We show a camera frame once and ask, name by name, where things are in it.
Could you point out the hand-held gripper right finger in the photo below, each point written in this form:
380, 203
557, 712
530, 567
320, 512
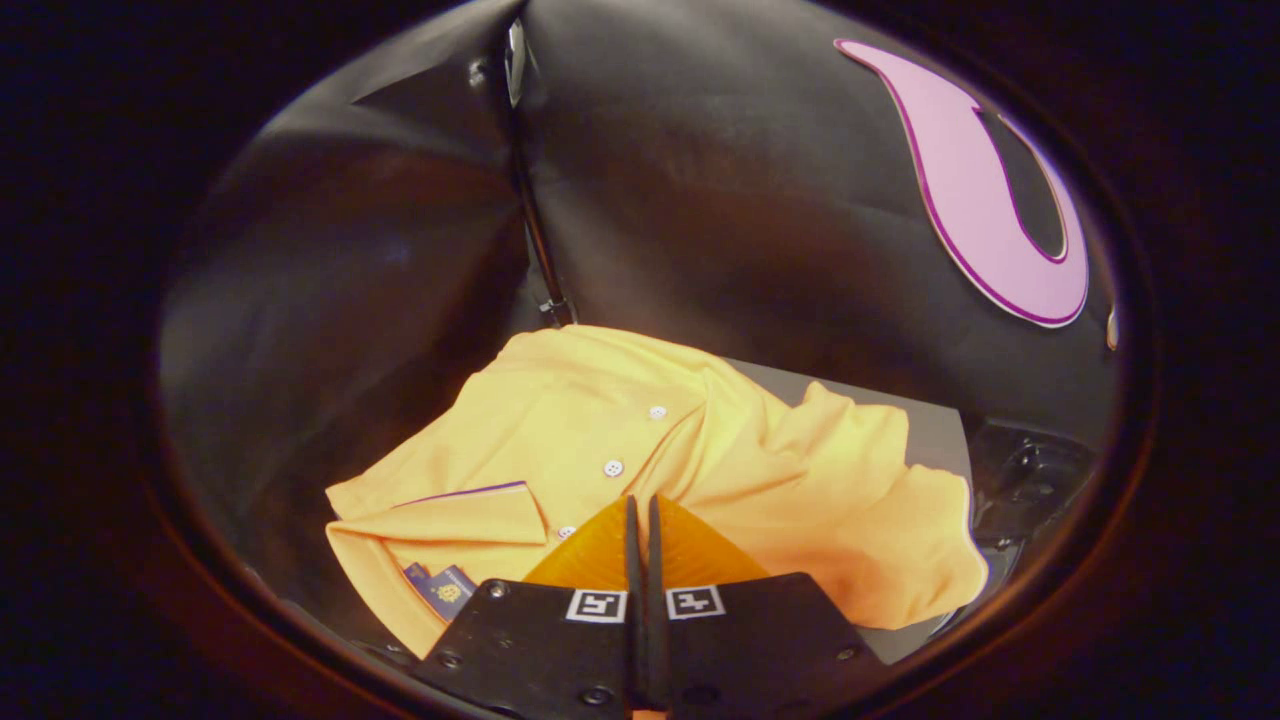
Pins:
760, 640

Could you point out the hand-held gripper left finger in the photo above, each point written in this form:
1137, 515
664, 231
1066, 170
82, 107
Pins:
540, 640

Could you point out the orange polo shirt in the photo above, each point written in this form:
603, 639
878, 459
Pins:
600, 420

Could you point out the dark glass washing machine lid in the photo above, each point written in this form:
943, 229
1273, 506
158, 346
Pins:
1030, 470

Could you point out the black backdrop cloth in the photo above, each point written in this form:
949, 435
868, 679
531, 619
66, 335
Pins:
750, 200

